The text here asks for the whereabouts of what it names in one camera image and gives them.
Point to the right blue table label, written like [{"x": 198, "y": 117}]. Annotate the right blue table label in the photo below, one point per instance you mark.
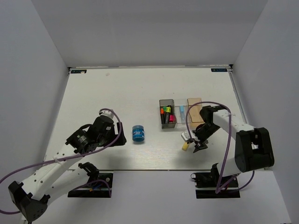
[{"x": 219, "y": 70}]

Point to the dark grey transparent bin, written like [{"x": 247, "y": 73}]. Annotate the dark grey transparent bin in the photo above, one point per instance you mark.
[{"x": 163, "y": 103}]

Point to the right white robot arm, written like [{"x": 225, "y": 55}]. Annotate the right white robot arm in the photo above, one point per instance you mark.
[{"x": 253, "y": 149}]

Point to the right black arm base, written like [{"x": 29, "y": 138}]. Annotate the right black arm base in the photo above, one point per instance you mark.
[{"x": 205, "y": 187}]

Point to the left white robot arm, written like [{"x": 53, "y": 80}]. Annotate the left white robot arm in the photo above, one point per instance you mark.
[{"x": 33, "y": 195}]

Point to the pink cap black highlighter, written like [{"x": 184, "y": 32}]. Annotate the pink cap black highlighter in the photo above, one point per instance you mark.
[{"x": 172, "y": 118}]

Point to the left blue table label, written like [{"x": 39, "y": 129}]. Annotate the left blue table label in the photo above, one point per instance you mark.
[{"x": 78, "y": 71}]

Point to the green cap black highlighter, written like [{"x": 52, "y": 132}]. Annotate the green cap black highlighter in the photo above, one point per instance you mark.
[{"x": 164, "y": 115}]

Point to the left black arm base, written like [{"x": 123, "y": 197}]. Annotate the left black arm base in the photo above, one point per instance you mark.
[{"x": 102, "y": 188}]

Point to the blue table label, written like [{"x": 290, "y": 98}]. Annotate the blue table label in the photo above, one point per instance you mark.
[
  {"x": 219, "y": 70},
  {"x": 78, "y": 71}
]

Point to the clear transparent bin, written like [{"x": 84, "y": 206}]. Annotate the clear transparent bin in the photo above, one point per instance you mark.
[{"x": 177, "y": 103}]

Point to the yellow cap black highlighter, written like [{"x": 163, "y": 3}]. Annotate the yellow cap black highlighter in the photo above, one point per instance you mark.
[{"x": 167, "y": 110}]

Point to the pale yellow glue stick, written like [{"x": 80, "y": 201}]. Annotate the pale yellow glue stick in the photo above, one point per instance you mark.
[{"x": 185, "y": 146}]

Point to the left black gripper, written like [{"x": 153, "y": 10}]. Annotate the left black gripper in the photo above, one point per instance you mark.
[{"x": 121, "y": 139}]

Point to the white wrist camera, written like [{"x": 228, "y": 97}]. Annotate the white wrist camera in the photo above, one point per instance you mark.
[
  {"x": 106, "y": 114},
  {"x": 188, "y": 138}
]

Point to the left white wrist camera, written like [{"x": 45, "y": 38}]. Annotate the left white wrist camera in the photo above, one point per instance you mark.
[{"x": 106, "y": 114}]

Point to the orange cap black highlighter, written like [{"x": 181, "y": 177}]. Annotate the orange cap black highlighter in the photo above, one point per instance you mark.
[{"x": 162, "y": 115}]

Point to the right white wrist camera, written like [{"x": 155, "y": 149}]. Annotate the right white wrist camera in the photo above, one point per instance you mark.
[{"x": 188, "y": 138}]

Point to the blue round jar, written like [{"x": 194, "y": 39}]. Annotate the blue round jar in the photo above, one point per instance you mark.
[{"x": 138, "y": 133}]

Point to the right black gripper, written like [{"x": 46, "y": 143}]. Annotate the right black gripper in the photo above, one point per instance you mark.
[{"x": 199, "y": 145}]

